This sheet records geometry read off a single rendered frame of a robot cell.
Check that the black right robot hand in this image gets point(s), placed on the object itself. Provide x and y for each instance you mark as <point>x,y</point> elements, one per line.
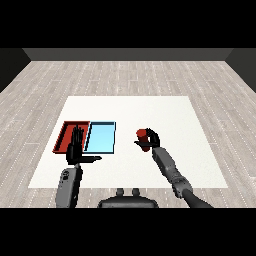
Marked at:
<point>152,138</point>

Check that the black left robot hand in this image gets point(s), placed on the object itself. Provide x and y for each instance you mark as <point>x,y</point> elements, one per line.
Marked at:
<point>74,151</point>

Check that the small red can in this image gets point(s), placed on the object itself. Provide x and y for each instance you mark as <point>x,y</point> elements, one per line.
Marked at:
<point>143,136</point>

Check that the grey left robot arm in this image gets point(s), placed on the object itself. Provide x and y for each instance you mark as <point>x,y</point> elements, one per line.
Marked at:
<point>68,186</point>

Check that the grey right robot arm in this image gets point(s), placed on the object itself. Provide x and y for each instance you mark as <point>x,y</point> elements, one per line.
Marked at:
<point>175,176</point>

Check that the red shallow open box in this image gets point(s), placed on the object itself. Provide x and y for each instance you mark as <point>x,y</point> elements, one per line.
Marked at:
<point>65,138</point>

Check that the light blue shallow open box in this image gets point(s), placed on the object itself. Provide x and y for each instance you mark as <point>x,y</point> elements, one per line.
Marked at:
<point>100,137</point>

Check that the dark grey robot body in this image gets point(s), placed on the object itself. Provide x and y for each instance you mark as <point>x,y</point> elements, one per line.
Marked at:
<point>127,200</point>

